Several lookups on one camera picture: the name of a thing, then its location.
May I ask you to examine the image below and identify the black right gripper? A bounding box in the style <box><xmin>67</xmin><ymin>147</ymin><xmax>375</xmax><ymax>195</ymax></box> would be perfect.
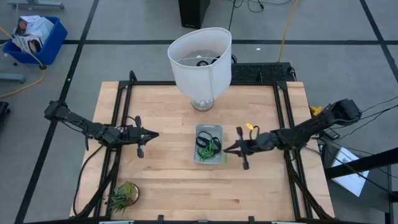
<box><xmin>223</xmin><ymin>126</ymin><xmax>276</xmax><ymax>170</ymax></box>

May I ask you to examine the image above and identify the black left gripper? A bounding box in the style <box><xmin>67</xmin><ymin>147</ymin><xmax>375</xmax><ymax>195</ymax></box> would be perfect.
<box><xmin>124</xmin><ymin>115</ymin><xmax>160</xmax><ymax>159</ymax></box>

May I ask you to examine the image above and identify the black rubber band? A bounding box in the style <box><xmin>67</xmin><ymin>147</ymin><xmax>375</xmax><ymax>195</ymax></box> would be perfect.
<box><xmin>205</xmin><ymin>136</ymin><xmax>223</xmax><ymax>156</ymax></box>
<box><xmin>195</xmin><ymin>130</ymin><xmax>213</xmax><ymax>149</ymax></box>

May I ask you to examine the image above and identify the light grey plastic bin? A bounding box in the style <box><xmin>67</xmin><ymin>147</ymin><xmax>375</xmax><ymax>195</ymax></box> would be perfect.
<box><xmin>193</xmin><ymin>123</ymin><xmax>224</xmax><ymax>165</ymax></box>

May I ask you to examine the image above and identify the small green potted plant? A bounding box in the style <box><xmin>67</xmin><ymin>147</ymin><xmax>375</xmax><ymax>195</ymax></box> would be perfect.
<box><xmin>108</xmin><ymin>181</ymin><xmax>141</xmax><ymax>214</ymax></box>

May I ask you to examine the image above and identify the white shade table lamp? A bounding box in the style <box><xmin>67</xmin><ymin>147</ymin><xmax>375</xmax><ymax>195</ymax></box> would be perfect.
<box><xmin>167</xmin><ymin>27</ymin><xmax>233</xmax><ymax>112</ymax></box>

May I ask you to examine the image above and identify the black perforated computer case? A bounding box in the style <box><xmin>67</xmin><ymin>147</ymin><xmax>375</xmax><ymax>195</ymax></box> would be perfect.
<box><xmin>230</xmin><ymin>62</ymin><xmax>297</xmax><ymax>83</ymax></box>

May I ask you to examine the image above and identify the black power brick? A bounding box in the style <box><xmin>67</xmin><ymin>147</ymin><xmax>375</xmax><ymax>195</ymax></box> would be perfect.
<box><xmin>322</xmin><ymin>127</ymin><xmax>341</xmax><ymax>141</ymax></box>

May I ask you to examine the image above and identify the white paper sheet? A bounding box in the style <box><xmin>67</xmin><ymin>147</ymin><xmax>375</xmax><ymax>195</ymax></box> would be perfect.
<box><xmin>330</xmin><ymin>146</ymin><xmax>371</xmax><ymax>198</ymax></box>

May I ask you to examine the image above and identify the black beam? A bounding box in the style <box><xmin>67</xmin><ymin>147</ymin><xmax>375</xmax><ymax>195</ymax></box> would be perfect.
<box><xmin>325</xmin><ymin>147</ymin><xmax>398</xmax><ymax>180</ymax></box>

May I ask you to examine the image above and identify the blue plastic crate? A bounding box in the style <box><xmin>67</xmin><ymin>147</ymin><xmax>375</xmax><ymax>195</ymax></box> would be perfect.
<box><xmin>2</xmin><ymin>15</ymin><xmax>68</xmax><ymax>66</ymax></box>

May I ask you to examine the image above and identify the black tower box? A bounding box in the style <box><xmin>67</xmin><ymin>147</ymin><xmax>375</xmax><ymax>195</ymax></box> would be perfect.
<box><xmin>178</xmin><ymin>0</ymin><xmax>211</xmax><ymax>30</ymax></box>

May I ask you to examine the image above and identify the grey metal stand foot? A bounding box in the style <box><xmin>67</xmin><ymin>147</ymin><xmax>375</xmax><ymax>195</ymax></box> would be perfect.
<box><xmin>7</xmin><ymin>0</ymin><xmax>65</xmax><ymax>10</ymax></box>
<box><xmin>0</xmin><ymin>72</ymin><xmax>27</xmax><ymax>84</ymax></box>

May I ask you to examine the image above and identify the white printed cardboard box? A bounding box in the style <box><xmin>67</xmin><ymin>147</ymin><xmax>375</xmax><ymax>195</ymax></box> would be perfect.
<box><xmin>11</xmin><ymin>34</ymin><xmax>44</xmax><ymax>54</ymax></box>
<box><xmin>14</xmin><ymin>15</ymin><xmax>55</xmax><ymax>40</ymax></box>

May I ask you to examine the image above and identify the black metal table frame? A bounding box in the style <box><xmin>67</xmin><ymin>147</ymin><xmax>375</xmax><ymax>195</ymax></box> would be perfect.
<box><xmin>76</xmin><ymin>70</ymin><xmax>335</xmax><ymax>222</ymax></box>

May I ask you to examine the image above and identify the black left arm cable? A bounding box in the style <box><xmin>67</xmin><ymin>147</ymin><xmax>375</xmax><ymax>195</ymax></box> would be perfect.
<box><xmin>72</xmin><ymin>143</ymin><xmax>105</xmax><ymax>217</ymax></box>

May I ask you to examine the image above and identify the yellow cable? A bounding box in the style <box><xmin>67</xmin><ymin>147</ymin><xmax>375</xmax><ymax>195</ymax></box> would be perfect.
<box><xmin>277</xmin><ymin>0</ymin><xmax>300</xmax><ymax>63</ymax></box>

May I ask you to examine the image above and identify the black floor cable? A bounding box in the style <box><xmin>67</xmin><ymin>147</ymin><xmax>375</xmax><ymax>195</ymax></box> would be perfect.
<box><xmin>228</xmin><ymin>0</ymin><xmax>238</xmax><ymax>31</ymax></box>

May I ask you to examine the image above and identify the yellow extension cord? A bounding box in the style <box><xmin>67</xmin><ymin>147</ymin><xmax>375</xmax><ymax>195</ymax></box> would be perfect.
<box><xmin>0</xmin><ymin>26</ymin><xmax>47</xmax><ymax>99</ymax></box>

